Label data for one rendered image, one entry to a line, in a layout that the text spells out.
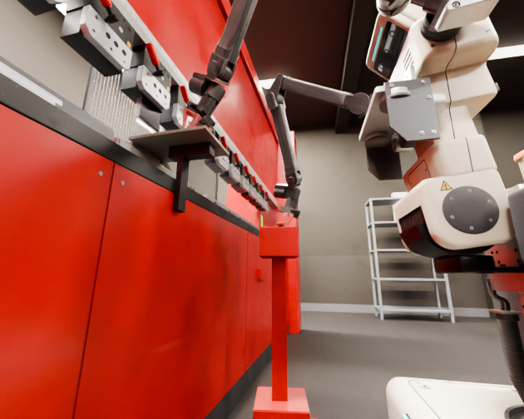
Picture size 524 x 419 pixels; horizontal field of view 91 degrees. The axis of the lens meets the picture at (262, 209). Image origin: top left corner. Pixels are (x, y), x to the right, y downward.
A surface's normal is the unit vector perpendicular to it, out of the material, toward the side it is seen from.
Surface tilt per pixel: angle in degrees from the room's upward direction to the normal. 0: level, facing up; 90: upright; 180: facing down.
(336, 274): 90
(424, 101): 90
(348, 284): 90
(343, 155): 90
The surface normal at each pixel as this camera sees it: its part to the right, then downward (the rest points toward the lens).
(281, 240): -0.06, -0.24
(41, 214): 0.97, -0.05
